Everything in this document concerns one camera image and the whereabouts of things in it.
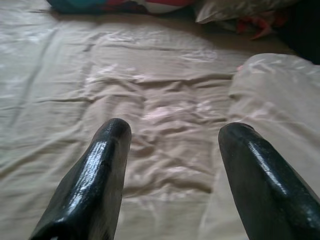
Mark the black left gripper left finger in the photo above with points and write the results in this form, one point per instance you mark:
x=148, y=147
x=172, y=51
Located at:
x=95, y=180

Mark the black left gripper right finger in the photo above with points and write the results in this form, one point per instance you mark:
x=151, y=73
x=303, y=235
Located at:
x=260, y=185

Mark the red cloth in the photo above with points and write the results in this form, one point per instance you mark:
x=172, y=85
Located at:
x=260, y=27

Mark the grey floral bedspread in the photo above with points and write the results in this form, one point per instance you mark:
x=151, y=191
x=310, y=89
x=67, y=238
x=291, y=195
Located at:
x=75, y=75

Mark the grey floral pillow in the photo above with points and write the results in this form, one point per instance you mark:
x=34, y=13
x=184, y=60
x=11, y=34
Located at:
x=237, y=10

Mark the folded grey floral duvet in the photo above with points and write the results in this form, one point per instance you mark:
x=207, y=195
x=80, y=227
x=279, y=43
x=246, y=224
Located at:
x=275, y=95

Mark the star striped bolster pillow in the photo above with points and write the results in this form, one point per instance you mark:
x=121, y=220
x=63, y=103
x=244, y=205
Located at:
x=100, y=5

